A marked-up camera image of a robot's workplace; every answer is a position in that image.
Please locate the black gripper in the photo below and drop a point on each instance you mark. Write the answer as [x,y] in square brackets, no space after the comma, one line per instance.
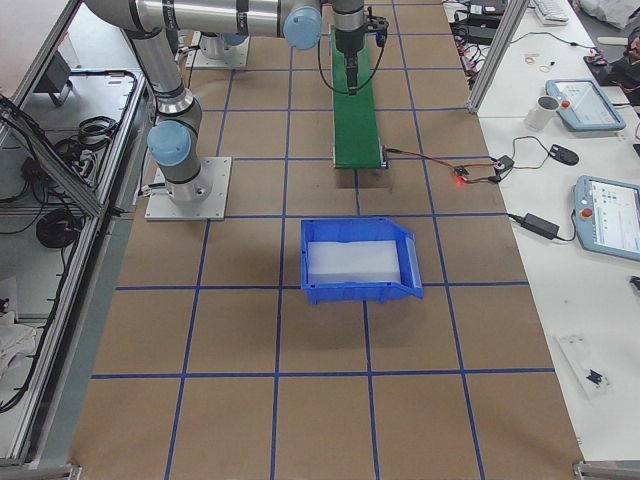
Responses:
[348,46]

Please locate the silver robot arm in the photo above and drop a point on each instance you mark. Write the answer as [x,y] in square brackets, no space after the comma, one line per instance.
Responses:
[219,46]
[147,24]

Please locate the green conveyor belt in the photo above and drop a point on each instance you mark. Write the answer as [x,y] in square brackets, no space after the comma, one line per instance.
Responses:
[356,139]

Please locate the red LED sensor board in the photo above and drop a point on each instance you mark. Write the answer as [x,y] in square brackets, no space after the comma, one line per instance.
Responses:
[461,175]

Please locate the white mug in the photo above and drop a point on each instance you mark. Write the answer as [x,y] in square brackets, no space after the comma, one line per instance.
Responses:
[543,111]

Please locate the blue plastic bin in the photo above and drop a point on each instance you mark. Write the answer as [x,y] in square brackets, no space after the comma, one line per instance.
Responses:
[358,259]

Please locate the white keyboard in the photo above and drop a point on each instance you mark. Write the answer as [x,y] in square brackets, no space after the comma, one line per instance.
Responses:
[550,12]

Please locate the black computer mouse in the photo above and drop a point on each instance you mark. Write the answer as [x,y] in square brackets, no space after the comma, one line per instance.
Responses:
[563,155]

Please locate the far teach pendant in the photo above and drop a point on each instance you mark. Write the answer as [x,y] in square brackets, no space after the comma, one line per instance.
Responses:
[588,109]

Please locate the teach pendant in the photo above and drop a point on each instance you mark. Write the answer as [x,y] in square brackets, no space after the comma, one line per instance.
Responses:
[607,216]
[588,109]

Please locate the black power adapter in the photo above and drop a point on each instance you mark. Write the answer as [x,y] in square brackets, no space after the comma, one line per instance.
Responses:
[540,226]

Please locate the near teach pendant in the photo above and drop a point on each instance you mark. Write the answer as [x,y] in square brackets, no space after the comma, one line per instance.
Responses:
[607,216]

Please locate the clear plastic bag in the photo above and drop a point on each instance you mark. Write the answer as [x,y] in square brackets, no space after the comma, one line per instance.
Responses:
[592,381]

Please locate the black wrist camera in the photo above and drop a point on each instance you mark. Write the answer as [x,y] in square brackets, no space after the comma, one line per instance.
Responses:
[378,26]

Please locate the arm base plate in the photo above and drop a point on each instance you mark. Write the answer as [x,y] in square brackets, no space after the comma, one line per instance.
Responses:
[237,60]
[203,198]

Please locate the aluminium frame post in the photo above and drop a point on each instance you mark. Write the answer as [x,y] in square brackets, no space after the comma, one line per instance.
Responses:
[511,19]

